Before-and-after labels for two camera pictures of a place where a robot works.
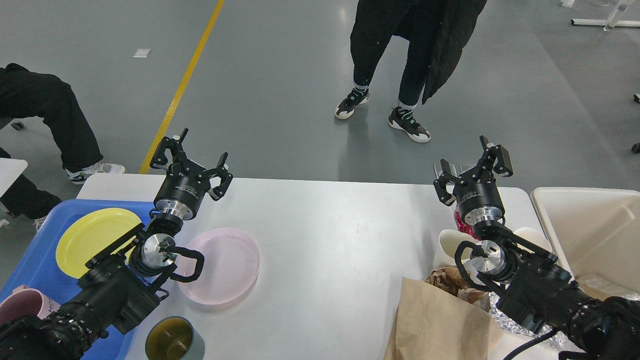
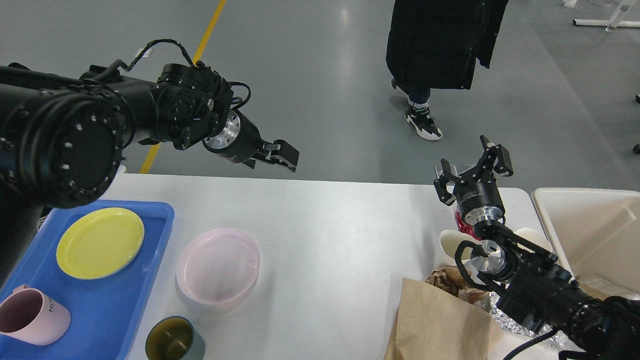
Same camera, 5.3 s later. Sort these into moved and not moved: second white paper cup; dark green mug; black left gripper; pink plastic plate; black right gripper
Moved: black left gripper
Not moved: second white paper cup; pink plastic plate; black right gripper; dark green mug
